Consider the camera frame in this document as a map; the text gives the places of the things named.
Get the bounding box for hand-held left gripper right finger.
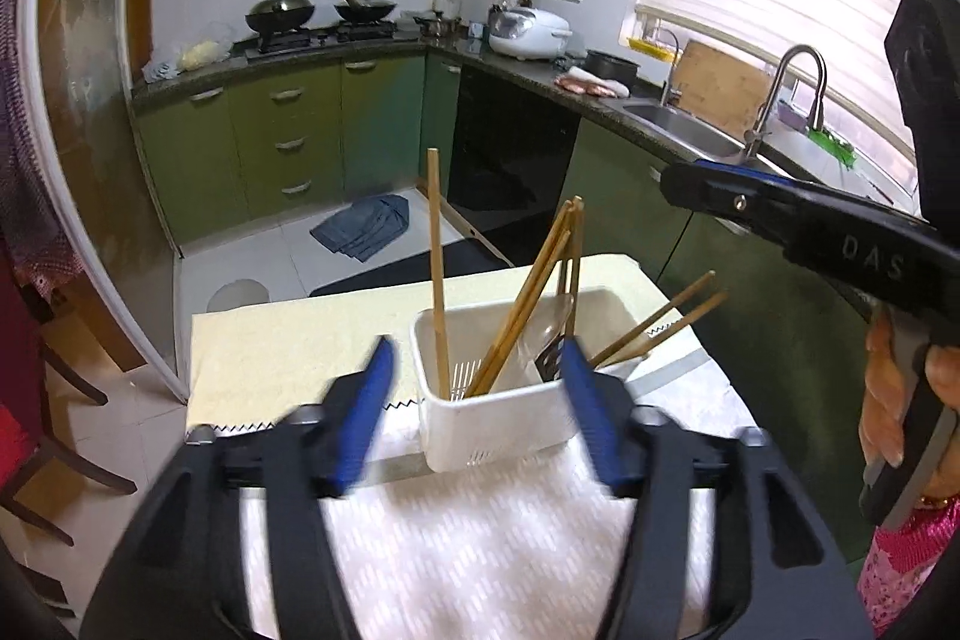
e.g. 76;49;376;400
559;338;875;640

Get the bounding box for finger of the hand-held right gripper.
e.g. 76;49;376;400
694;158;922;229
660;162;797;262

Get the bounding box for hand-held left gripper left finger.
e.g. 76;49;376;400
82;334;397;640

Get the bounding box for white plastic utensil holder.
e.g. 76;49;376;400
411;286;653;472

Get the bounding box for wooden chopstick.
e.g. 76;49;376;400
600;290;730;372
480;196;584;397
463;201;575;399
589;269;717;367
426;149;452;402
564;209;586;341
472;224;571;398

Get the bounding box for person's right forearm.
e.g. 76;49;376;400
855;494;960;640

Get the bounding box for person's right hand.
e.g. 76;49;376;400
859;312;960;467

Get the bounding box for green scrubbing brush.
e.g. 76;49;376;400
808;128;860;167

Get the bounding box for metal fork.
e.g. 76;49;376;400
534;340;571;382

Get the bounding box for steel sink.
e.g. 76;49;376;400
622;100;751;161

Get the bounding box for wooden cutting board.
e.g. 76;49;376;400
671;38;777;139

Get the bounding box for tall steel faucet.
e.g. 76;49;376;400
742;44;827;161

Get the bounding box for small steel faucet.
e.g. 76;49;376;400
660;26;687;109

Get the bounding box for black floor mat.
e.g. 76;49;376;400
309;239;518;298

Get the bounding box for white patterned tablecloth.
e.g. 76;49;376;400
184;250;758;640

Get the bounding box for yellow window rack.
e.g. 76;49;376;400
626;36;680;60

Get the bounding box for black round pot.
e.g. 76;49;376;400
583;49;642;82

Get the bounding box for pink rag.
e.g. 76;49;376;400
555;70;635;100

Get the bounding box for blue cloth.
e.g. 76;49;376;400
309;195;412;262

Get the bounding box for black built-in appliance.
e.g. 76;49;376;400
448;66;582;244

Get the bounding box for dark kitchen countertop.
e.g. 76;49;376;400
129;36;920;214

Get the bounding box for white rice cooker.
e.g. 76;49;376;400
487;6;573;60

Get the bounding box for green kitchen cabinets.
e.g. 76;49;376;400
131;44;901;558

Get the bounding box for small steel pot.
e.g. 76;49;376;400
412;10;460;39

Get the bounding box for dark red chair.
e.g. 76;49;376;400
0;250;140;547

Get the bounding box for black gas stove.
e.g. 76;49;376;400
246;21;421;60

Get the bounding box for yellow plastic bag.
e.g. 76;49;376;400
176;40;230;73

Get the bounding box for black pan with lid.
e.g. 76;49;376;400
334;0;398;26

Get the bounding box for glass sliding door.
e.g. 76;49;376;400
19;0;188;401

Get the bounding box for black wok with lid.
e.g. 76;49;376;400
245;0;317;35

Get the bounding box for purple checked hanging cloth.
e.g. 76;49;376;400
0;0;80;304

